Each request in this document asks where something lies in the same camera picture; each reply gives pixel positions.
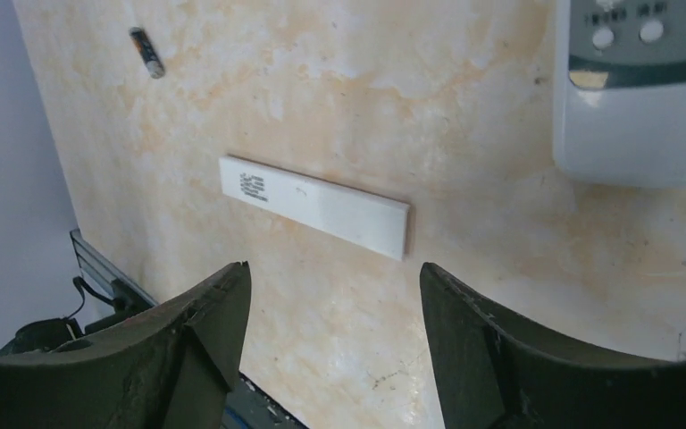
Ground white remote control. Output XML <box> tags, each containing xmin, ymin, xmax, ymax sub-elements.
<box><xmin>552</xmin><ymin>1</ymin><xmax>686</xmax><ymax>189</ymax></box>

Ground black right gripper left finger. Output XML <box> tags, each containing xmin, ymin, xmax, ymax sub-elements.
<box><xmin>0</xmin><ymin>261</ymin><xmax>253</xmax><ymax>429</ymax></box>

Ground long white battery cover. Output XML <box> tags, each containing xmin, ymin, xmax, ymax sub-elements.
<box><xmin>219</xmin><ymin>156</ymin><xmax>410</xmax><ymax>260</ymax></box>

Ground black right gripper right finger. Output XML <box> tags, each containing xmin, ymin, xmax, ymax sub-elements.
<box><xmin>420</xmin><ymin>263</ymin><xmax>686</xmax><ymax>428</ymax></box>

